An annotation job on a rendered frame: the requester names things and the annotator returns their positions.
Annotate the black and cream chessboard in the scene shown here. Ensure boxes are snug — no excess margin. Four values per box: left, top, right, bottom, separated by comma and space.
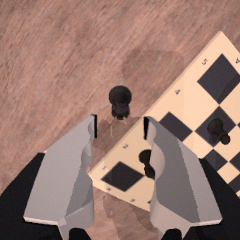
88, 31, 240, 212

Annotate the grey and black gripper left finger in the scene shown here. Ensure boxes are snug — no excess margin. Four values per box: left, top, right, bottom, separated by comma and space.
0, 113, 97, 240

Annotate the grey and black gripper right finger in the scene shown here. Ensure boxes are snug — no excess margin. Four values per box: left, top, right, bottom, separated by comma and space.
143, 116, 240, 240

